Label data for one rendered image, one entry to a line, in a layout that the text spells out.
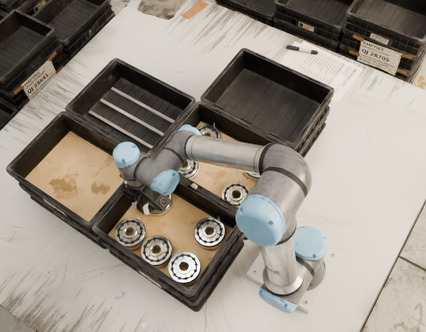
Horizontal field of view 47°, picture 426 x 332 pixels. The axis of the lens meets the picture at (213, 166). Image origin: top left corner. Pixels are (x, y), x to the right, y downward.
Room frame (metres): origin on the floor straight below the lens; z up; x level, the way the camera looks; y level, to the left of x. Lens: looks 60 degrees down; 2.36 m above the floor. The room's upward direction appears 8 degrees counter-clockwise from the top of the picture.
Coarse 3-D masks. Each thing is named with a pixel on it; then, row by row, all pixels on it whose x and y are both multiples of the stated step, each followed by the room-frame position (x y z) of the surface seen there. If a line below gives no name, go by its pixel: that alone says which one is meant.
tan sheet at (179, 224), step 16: (176, 208) 0.74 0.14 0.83; (192, 208) 0.73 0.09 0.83; (144, 224) 0.70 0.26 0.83; (160, 224) 0.69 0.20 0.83; (176, 224) 0.68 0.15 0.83; (192, 224) 0.67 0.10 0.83; (224, 224) 0.66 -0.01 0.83; (176, 240) 0.62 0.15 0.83; (192, 240) 0.62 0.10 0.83; (224, 240) 0.60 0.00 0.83; (208, 256) 0.55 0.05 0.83
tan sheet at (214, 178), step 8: (224, 136) 1.01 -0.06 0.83; (200, 168) 0.89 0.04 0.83; (208, 168) 0.88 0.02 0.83; (216, 168) 0.88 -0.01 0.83; (224, 168) 0.87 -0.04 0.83; (200, 176) 0.85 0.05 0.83; (208, 176) 0.85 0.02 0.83; (216, 176) 0.85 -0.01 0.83; (224, 176) 0.84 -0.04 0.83; (232, 176) 0.84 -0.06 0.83; (240, 176) 0.83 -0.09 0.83; (200, 184) 0.82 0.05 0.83; (208, 184) 0.82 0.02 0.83; (216, 184) 0.81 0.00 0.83; (224, 184) 0.81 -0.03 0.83; (248, 184) 0.79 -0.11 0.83; (216, 192) 0.78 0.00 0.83
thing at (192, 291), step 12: (180, 180) 0.79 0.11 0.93; (120, 192) 0.78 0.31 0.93; (216, 204) 0.69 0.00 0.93; (96, 228) 0.66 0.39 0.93; (108, 240) 0.61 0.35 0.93; (228, 240) 0.56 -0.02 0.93; (132, 252) 0.56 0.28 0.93; (216, 252) 0.53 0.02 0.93; (144, 264) 0.52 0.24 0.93; (168, 276) 0.47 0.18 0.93; (204, 276) 0.46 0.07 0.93; (180, 288) 0.43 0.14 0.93; (192, 288) 0.43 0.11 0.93
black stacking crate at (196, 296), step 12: (180, 192) 0.79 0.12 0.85; (192, 192) 0.75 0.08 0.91; (120, 204) 0.75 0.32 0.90; (192, 204) 0.75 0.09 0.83; (204, 204) 0.72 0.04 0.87; (108, 216) 0.71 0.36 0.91; (120, 216) 0.73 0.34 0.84; (216, 216) 0.69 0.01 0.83; (228, 216) 0.66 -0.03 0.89; (108, 228) 0.69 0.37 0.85; (120, 252) 0.61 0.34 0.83; (228, 252) 0.56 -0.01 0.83; (216, 264) 0.51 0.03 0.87; (156, 276) 0.50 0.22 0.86; (204, 288) 0.45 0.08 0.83; (192, 300) 0.42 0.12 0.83
